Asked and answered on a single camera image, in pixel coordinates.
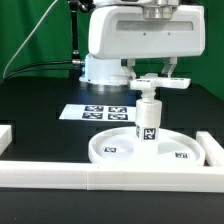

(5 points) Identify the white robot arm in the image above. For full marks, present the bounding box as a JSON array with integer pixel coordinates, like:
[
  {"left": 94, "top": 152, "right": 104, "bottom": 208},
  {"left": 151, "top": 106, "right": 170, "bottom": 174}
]
[{"left": 80, "top": 0, "right": 205, "bottom": 86}]

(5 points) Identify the white sheet with markers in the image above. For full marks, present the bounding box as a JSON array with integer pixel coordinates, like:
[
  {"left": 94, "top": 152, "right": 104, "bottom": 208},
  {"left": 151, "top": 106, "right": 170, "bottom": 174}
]
[{"left": 59, "top": 104, "right": 136, "bottom": 122}]

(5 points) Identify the white round table top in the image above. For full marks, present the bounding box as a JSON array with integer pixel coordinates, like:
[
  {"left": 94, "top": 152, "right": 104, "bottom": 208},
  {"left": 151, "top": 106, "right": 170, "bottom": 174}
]
[{"left": 88, "top": 126, "right": 205, "bottom": 168}]

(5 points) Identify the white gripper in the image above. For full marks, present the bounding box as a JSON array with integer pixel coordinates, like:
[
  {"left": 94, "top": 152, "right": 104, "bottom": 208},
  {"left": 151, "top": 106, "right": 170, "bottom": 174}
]
[{"left": 88, "top": 5, "right": 205, "bottom": 80}]

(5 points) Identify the white cross-shaped table base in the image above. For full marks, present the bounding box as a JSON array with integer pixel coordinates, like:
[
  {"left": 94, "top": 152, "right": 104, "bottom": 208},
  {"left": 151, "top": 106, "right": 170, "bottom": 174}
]
[{"left": 130, "top": 74, "right": 191, "bottom": 103}]

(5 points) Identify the black cable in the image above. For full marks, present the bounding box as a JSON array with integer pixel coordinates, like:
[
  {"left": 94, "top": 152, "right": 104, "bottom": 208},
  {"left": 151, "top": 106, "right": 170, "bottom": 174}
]
[{"left": 0, "top": 60, "right": 74, "bottom": 84}]

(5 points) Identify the grey cable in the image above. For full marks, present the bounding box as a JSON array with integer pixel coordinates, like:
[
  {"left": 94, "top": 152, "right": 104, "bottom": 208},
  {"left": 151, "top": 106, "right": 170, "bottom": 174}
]
[{"left": 2, "top": 0, "right": 60, "bottom": 79}]

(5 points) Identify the white U-shaped frame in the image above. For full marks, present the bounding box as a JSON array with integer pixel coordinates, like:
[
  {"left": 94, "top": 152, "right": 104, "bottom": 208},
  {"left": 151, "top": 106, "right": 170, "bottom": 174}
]
[{"left": 0, "top": 125, "right": 224, "bottom": 193}]

